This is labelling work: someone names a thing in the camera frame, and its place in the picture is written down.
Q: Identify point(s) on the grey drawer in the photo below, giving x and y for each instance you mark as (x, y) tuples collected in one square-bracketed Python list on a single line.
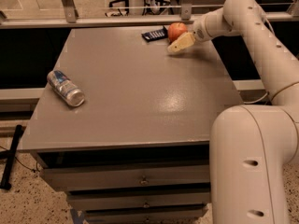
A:
[(125, 176), (143, 199), (145, 215)]

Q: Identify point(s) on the middle grey drawer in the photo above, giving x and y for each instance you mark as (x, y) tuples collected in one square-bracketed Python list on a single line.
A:
[(143, 199)]

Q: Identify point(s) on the top grey drawer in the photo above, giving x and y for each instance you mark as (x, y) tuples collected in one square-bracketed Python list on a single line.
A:
[(125, 176)]

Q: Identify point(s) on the silver blue drink can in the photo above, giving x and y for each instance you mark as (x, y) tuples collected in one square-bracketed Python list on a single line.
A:
[(65, 88)]

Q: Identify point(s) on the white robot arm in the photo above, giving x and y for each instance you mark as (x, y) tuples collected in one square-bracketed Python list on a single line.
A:
[(249, 144)]

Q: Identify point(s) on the grey drawer cabinet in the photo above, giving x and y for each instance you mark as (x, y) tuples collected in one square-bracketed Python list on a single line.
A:
[(142, 105)]

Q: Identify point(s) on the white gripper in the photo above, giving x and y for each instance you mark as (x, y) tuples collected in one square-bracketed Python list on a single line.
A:
[(199, 32)]

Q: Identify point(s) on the black stand leg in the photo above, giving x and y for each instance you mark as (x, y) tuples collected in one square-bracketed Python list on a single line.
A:
[(9, 156)]

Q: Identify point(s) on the grey metal railing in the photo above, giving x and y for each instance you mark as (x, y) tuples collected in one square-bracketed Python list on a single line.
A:
[(97, 13)]

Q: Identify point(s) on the red apple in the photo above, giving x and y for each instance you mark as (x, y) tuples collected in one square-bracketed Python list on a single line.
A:
[(175, 30)]

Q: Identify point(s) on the bottom grey drawer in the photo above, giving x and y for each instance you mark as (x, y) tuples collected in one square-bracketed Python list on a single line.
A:
[(145, 215)]

